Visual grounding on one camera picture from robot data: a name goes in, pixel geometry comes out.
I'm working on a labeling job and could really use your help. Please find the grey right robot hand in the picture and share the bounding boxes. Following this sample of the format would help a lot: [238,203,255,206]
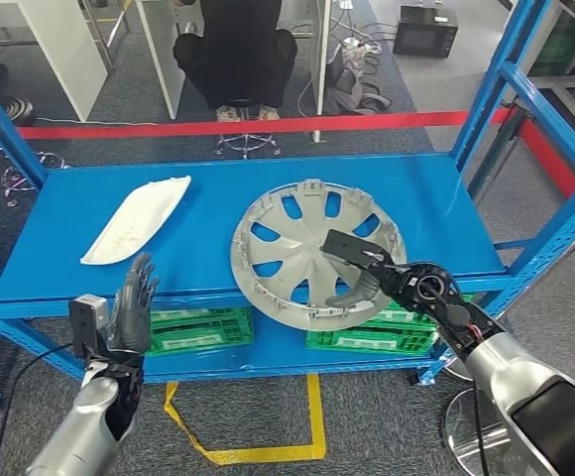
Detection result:
[324,268,386,310]

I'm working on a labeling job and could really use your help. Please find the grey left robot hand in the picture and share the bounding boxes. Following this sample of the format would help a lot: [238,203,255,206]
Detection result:
[109,252,160,357]

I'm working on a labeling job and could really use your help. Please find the silver plastic wheel hubcap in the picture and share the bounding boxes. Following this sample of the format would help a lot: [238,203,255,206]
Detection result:
[230,178,407,332]

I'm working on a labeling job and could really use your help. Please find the white plastic cover part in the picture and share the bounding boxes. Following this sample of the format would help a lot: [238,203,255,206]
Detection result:
[79,175,192,267]

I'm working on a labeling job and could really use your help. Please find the blue metal shelf rack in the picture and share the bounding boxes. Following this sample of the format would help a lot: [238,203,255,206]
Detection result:
[0,0,575,418]

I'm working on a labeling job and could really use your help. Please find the grey workbench dark legs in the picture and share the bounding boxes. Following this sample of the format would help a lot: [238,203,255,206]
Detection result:
[466,0,575,198]

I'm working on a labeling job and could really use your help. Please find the yellow floor tape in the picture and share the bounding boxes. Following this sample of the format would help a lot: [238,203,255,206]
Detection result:
[164,374,327,465]

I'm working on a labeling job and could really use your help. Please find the chrome stanchion with round base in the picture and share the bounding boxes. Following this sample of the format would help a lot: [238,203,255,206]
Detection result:
[441,387,517,476]
[441,357,473,384]

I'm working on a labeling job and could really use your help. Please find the red barrier belt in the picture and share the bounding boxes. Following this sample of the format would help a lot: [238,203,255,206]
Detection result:
[0,108,511,141]
[518,118,575,250]

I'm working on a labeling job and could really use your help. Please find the grey bag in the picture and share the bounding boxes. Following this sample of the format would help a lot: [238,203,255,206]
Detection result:
[323,44,392,116]

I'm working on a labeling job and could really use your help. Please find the black round stool chrome base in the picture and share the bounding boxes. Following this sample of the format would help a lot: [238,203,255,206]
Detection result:
[214,96,282,161]

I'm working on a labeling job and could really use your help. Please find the white power strip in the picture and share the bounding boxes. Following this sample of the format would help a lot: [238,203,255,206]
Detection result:
[341,36,383,58]

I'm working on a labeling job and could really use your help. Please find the black ribbed stool seat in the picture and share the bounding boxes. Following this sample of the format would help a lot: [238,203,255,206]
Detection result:
[0,94,36,127]

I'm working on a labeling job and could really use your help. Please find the black microwave oven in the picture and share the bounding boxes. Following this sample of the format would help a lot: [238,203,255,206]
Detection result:
[392,5,459,60]

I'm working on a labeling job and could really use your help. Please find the white desk panel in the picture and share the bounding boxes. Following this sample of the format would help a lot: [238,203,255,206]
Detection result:
[15,0,108,123]

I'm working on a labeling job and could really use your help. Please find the green plastic storage crate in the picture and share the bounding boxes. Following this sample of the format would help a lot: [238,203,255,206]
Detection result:
[530,9,575,78]

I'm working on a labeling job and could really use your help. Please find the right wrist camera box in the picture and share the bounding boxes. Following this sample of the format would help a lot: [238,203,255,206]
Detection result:
[321,228,392,271]

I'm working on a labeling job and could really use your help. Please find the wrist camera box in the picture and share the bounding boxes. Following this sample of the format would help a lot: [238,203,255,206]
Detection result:
[321,228,392,271]
[68,294,111,361]

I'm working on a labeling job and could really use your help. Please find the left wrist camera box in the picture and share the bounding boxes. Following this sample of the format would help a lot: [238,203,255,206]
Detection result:
[68,294,111,361]

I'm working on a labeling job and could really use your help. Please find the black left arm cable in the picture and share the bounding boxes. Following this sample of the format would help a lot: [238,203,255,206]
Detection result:
[0,341,73,476]

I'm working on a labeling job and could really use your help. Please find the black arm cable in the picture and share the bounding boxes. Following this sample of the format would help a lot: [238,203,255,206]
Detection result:
[472,381,490,476]
[0,341,73,476]

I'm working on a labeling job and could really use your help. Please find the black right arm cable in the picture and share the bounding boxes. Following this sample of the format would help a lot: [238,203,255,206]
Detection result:
[472,381,490,476]

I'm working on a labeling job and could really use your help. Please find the grey metal frame legs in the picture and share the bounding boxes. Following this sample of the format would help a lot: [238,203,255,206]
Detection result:
[79,0,131,72]

